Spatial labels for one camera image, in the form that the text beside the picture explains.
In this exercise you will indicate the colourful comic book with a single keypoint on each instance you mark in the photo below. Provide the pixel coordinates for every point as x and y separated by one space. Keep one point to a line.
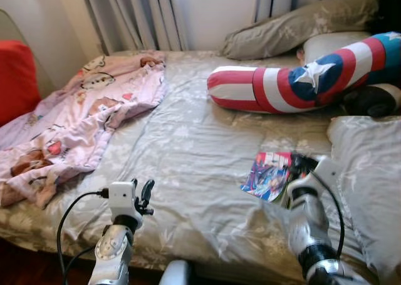
266 178

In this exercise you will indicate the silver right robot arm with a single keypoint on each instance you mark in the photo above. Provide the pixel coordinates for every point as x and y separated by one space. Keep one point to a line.
310 222

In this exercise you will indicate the pale grey floral pillow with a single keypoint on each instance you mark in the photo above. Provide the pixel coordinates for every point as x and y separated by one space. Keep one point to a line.
369 185

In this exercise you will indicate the bed with grey floral sheet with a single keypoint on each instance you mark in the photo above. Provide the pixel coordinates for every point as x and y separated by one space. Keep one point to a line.
207 160

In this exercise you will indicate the silver robot leg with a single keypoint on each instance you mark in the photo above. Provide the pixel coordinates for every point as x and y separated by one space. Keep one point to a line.
175 274

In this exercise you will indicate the red white striped bolster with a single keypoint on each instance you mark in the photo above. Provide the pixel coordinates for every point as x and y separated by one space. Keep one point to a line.
263 88

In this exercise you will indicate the black white plush toy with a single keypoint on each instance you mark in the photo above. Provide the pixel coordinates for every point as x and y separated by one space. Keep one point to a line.
369 103

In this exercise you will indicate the pink cartoon blanket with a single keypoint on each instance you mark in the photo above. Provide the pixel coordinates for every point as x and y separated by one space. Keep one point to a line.
75 122

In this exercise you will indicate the small pink plush toy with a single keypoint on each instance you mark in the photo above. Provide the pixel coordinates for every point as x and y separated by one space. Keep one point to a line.
301 53

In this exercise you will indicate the large red mattress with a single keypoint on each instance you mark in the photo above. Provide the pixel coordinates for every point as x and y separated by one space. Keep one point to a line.
17 81

